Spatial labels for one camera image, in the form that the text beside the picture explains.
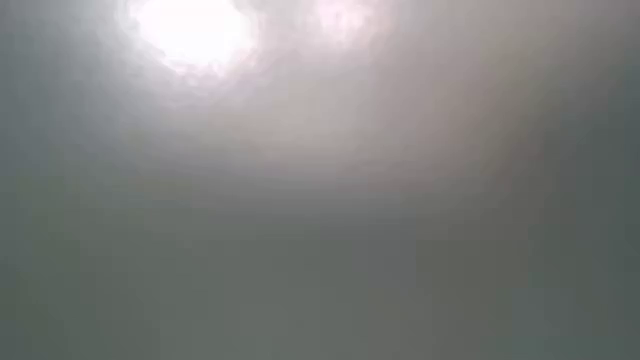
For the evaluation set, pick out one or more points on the clear plastic bin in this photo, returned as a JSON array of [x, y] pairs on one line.
[[320, 200]]

